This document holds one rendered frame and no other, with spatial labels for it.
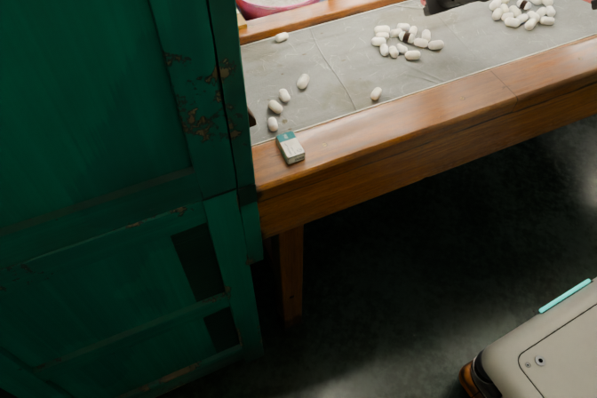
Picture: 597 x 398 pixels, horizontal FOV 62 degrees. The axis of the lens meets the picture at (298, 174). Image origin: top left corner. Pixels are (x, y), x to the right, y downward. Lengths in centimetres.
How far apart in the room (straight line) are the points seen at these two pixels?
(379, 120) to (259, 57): 33
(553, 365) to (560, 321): 12
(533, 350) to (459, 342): 31
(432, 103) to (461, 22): 33
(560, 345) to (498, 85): 65
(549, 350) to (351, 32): 90
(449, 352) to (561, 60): 87
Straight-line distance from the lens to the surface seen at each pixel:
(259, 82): 111
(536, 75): 120
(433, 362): 160
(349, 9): 129
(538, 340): 140
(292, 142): 92
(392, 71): 115
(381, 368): 156
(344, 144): 95
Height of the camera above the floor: 148
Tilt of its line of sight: 53 degrees down
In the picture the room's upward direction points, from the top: straight up
